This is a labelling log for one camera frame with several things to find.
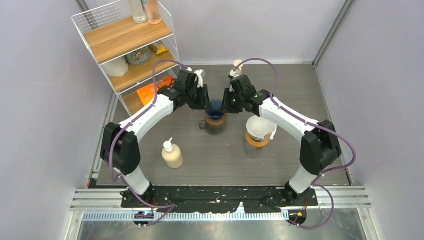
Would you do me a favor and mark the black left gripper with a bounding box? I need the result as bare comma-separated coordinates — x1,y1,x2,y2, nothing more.
185,84,213,110

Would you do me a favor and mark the blue plastic dripper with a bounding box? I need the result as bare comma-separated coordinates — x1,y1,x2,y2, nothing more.
205,99,225,121

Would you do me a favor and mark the white coffee filter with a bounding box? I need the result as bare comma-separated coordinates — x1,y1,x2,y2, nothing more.
246,115,278,141

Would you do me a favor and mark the dark wooden ring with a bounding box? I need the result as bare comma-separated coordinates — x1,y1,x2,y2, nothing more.
204,112,229,127

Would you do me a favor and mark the light wooden ring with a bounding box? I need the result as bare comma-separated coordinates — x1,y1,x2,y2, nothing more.
245,130,271,149

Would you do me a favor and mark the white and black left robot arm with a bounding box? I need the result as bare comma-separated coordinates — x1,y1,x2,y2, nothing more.
100,69,211,207

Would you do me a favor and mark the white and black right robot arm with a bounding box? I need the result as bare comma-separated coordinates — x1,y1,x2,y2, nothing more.
221,74,342,205

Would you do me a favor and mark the orange photo booklet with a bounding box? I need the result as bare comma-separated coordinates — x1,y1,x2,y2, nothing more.
156,75,174,90

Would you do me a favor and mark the green pump bottle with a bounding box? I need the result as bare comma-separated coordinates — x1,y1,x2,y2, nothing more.
232,59,244,70

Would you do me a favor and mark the orange box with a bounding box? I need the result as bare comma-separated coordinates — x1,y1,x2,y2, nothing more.
136,83,159,106

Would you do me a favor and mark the grey glass pitcher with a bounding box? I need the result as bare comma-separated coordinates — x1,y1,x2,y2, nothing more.
198,119,227,135

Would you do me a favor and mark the yellow snack packet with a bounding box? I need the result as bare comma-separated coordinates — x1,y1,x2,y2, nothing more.
149,40,169,55

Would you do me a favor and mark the clear glass carafe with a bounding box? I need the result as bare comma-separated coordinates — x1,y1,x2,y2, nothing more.
243,144,263,159

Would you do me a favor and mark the round decorated tin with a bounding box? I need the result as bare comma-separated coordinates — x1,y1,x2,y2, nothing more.
125,46,151,66

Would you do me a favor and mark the cream pump bottle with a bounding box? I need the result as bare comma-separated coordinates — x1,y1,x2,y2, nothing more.
161,137,184,169

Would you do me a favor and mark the clear bottle on shelf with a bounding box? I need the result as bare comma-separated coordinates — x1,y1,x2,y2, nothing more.
128,0,147,24

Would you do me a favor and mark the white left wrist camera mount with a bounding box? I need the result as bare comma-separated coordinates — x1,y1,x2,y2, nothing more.
187,67,206,89

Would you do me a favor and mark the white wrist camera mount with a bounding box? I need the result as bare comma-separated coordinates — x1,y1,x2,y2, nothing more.
187,67,206,89
228,68,242,81

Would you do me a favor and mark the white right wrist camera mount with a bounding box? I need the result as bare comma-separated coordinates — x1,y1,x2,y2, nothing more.
228,68,242,81

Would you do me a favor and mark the white wire wooden shelf rack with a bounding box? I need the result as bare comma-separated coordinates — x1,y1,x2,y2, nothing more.
72,0,181,115

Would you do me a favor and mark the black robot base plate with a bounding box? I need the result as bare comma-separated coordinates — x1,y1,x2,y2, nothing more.
141,186,318,214

